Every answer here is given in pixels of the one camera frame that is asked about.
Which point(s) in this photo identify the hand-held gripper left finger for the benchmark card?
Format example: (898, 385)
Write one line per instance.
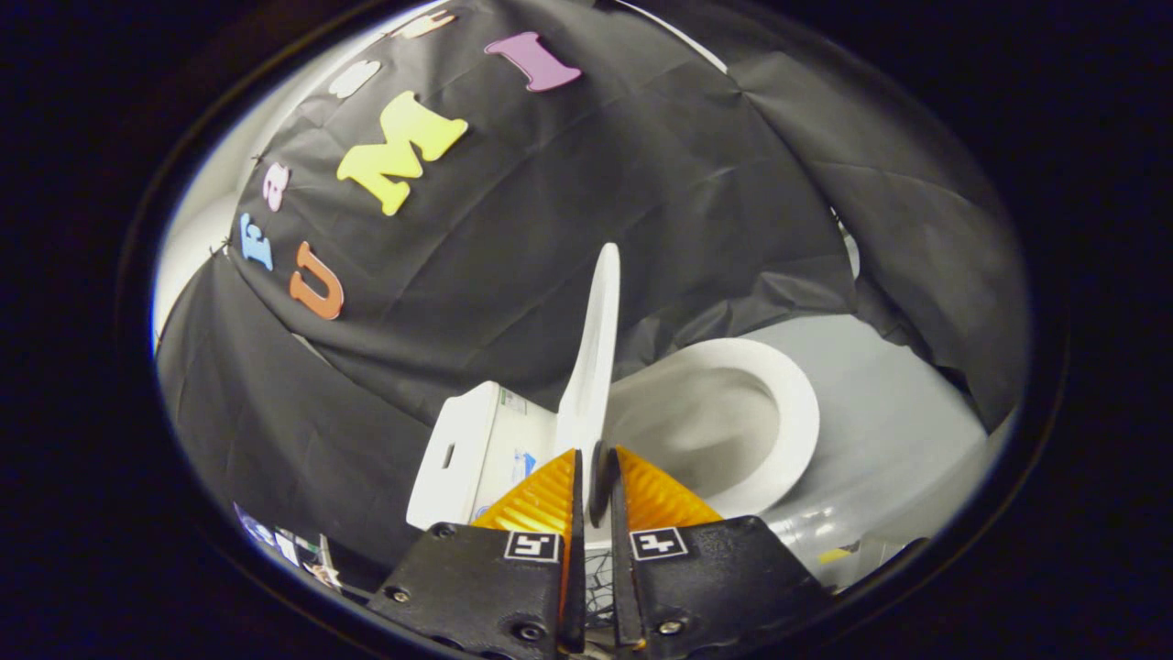
(476, 587)

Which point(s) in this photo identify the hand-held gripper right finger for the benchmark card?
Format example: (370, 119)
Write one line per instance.
(715, 577)

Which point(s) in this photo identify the white toilet lid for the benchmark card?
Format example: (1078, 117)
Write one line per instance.
(594, 367)

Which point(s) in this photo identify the white toilet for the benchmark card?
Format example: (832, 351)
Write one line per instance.
(486, 449)

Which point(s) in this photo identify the black backdrop cloth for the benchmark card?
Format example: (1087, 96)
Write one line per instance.
(568, 229)

